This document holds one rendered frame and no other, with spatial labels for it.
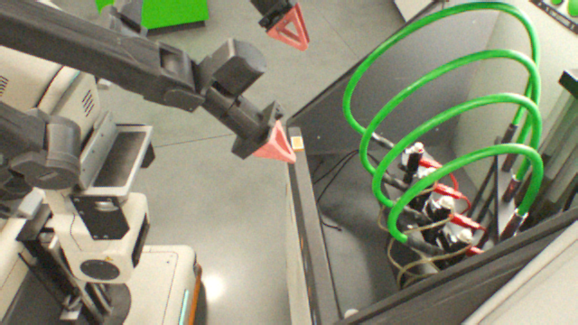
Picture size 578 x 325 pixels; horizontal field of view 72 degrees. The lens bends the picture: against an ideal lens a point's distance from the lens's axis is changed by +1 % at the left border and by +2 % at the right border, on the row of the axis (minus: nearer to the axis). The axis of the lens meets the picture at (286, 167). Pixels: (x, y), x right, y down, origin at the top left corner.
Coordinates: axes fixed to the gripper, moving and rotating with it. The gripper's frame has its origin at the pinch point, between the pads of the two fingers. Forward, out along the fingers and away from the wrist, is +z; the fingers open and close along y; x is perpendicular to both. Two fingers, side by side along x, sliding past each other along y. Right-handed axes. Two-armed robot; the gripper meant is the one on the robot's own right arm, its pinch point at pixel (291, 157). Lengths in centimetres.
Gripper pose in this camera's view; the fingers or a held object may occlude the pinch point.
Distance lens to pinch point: 70.0
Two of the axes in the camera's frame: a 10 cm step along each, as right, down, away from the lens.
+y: 6.8, -4.5, -5.9
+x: 1.6, -6.9, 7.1
